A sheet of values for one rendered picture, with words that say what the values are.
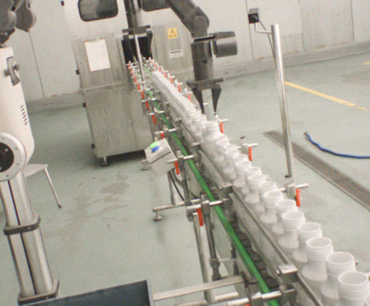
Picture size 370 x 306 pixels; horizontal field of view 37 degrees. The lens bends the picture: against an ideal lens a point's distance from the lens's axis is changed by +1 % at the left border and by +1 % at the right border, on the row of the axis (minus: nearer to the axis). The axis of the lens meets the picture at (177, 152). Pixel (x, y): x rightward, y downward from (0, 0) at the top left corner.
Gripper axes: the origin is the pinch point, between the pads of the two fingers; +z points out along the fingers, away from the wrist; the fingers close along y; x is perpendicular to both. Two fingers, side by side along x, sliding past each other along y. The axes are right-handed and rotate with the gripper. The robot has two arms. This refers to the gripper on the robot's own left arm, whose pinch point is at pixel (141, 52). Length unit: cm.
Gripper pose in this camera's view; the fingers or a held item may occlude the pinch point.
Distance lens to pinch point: 201.4
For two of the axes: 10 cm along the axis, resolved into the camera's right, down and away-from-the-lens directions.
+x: 1.3, 2.4, -9.6
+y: -9.8, 1.9, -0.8
